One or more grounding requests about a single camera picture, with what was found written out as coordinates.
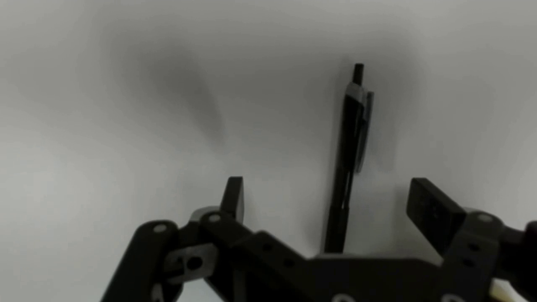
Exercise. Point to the black click pen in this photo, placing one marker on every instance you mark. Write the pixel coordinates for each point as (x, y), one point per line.
(349, 162)

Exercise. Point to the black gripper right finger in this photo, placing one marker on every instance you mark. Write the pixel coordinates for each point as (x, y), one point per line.
(475, 245)

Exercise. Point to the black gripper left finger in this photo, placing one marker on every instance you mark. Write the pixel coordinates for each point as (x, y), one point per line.
(223, 252)

